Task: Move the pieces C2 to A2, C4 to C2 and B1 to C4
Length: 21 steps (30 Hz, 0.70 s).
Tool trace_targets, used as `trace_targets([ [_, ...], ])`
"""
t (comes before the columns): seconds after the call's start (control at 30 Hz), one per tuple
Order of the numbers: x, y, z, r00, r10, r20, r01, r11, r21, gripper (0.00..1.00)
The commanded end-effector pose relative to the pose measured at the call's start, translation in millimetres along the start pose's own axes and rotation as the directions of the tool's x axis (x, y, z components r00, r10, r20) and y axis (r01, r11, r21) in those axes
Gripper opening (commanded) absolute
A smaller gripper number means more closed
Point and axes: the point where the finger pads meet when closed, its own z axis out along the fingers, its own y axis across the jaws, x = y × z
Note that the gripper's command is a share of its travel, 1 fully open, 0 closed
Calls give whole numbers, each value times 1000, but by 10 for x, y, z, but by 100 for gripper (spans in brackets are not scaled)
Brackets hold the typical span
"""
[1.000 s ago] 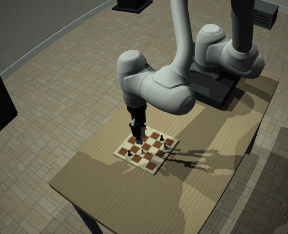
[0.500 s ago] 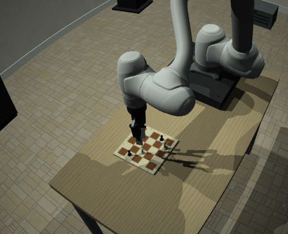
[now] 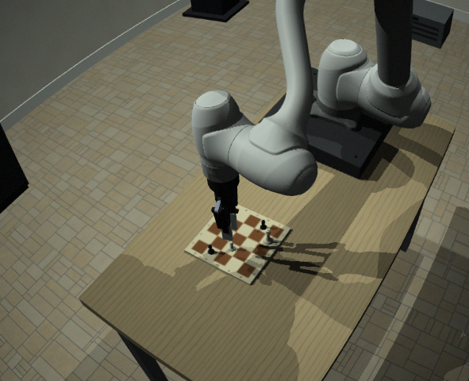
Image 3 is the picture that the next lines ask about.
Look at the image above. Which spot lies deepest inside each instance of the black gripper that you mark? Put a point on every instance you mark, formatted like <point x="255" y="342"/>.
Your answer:
<point x="225" y="210"/>

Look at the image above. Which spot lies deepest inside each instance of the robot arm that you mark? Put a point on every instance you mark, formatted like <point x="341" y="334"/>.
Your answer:
<point x="274" y="154"/>

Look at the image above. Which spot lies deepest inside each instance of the brown and cream chessboard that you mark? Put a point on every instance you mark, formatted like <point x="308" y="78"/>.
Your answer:
<point x="251" y="253"/>

